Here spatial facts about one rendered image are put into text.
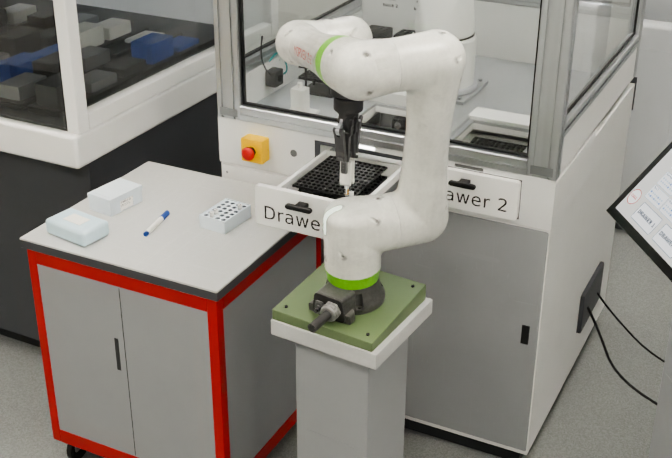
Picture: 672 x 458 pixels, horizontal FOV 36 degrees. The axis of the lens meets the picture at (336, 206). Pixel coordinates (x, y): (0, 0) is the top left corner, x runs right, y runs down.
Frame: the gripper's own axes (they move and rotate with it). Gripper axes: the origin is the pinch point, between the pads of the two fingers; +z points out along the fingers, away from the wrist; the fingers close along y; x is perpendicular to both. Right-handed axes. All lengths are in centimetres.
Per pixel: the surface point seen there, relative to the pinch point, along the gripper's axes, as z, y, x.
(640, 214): -3, -1, 73
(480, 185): 6.1, -21.3, 28.8
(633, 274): 92, -160, 51
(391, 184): 8.3, -15.6, 5.8
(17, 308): 78, -7, -127
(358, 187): 6.5, -5.6, 0.7
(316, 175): 6.3, -7.4, -12.6
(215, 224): 18.5, 9.9, -34.1
